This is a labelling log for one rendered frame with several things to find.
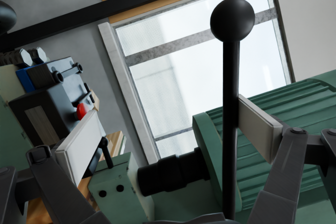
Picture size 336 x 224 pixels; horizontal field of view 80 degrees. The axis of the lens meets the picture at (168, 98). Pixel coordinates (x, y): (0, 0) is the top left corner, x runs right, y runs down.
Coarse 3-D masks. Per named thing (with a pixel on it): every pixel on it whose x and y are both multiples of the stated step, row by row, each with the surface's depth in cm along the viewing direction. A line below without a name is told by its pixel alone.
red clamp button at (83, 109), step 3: (78, 105) 27; (81, 105) 27; (84, 105) 27; (78, 108) 26; (81, 108) 26; (84, 108) 27; (87, 108) 28; (78, 111) 26; (81, 111) 26; (84, 111) 27; (87, 111) 28; (78, 114) 26; (81, 114) 26; (84, 114) 26; (78, 117) 27; (81, 117) 26
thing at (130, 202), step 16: (112, 160) 37; (128, 160) 36; (96, 176) 34; (112, 176) 33; (128, 176) 33; (96, 192) 33; (112, 192) 33; (128, 192) 33; (112, 208) 34; (128, 208) 34; (144, 208) 35
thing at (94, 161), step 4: (96, 148) 34; (100, 148) 35; (96, 152) 33; (100, 152) 34; (92, 156) 32; (96, 156) 33; (92, 160) 31; (96, 160) 32; (88, 164) 30; (92, 164) 30; (96, 164) 32; (88, 168) 29; (92, 168) 30; (84, 172) 29; (88, 172) 29; (92, 172) 30; (84, 176) 29; (88, 176) 30
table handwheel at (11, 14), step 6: (0, 0) 29; (0, 6) 28; (6, 6) 29; (0, 12) 28; (6, 12) 29; (12, 12) 31; (0, 18) 29; (6, 18) 30; (12, 18) 32; (0, 24) 35; (6, 24) 34; (12, 24) 35; (0, 30) 37; (6, 30) 37
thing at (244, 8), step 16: (224, 0) 15; (240, 0) 15; (224, 16) 15; (240, 16) 15; (224, 32) 15; (240, 32) 15; (224, 48) 17; (224, 64) 17; (224, 80) 17; (224, 96) 18; (224, 112) 18; (224, 128) 19; (224, 144) 19; (224, 160) 20; (224, 176) 20; (224, 192) 21; (224, 208) 22
